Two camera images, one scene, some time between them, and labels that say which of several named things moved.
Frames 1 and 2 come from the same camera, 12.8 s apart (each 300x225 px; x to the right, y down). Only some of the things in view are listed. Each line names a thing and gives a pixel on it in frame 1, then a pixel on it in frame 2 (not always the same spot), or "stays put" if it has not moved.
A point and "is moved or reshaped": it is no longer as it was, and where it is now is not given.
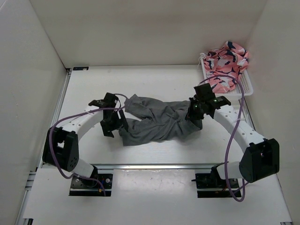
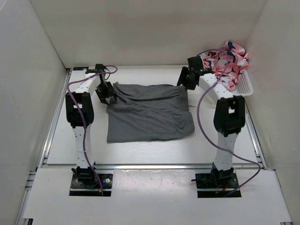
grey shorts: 157,121 is moved or reshaped
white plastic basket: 244,87 stays put
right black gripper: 191,115 -> 182,80
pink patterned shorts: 223,66 stays put
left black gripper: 107,129 -> 111,91
